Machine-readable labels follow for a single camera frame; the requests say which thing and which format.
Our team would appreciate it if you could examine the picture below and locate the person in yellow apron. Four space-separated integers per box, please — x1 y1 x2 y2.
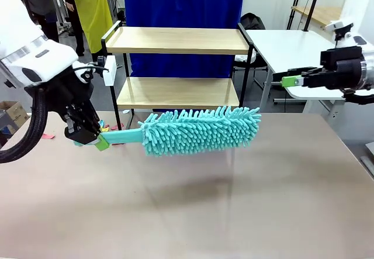
55 0 115 57

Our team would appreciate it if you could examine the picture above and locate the brown cardboard box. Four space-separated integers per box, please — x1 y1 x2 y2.
0 101 30 129

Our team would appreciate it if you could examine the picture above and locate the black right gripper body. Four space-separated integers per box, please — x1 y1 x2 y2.
323 57 363 90

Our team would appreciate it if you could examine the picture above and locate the teal microfibre duster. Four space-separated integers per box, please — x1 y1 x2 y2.
74 105 262 158

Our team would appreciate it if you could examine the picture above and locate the wooden top table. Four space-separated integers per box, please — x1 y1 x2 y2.
291 5 343 28

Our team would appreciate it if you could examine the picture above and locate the black backpack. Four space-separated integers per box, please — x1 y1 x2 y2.
238 12 267 67

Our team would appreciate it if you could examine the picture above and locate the person in dark clothes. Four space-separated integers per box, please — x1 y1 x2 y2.
19 0 61 44

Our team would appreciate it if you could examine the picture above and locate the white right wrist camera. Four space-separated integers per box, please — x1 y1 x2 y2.
325 20 355 49

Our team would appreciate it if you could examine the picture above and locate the black corrugated cable hose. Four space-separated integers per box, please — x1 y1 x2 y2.
0 87 48 164

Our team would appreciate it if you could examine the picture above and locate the black tripod pole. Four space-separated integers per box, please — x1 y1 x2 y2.
303 0 323 32
287 0 305 31

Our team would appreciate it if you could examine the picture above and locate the white work table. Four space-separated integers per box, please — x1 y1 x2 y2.
244 29 351 114

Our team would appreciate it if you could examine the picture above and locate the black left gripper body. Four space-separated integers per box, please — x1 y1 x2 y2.
43 67 94 116

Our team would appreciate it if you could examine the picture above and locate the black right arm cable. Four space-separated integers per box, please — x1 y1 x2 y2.
343 88 374 106

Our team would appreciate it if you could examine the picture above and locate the black metal wood shelf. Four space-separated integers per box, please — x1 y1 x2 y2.
101 20 254 131

